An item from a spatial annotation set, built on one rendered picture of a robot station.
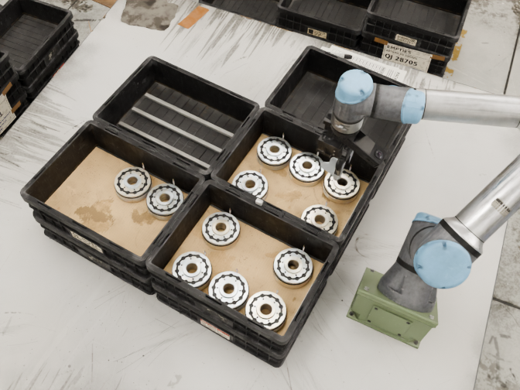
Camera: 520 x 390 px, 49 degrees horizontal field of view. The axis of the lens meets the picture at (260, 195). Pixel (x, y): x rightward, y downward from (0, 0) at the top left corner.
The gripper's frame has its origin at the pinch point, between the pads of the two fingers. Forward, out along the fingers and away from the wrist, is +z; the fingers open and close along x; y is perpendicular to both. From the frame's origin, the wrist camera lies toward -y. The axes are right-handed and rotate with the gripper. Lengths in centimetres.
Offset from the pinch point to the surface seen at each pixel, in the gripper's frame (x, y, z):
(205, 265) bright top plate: 38.8, 19.7, 8.1
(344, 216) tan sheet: 5.4, -5.0, 13.0
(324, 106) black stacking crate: -28.3, 17.6, 15.4
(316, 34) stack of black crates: -99, 51, 64
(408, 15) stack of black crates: -123, 17, 55
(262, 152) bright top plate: -0.6, 24.8, 10.7
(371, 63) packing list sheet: -66, 15, 30
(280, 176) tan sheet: 2.8, 16.9, 13.2
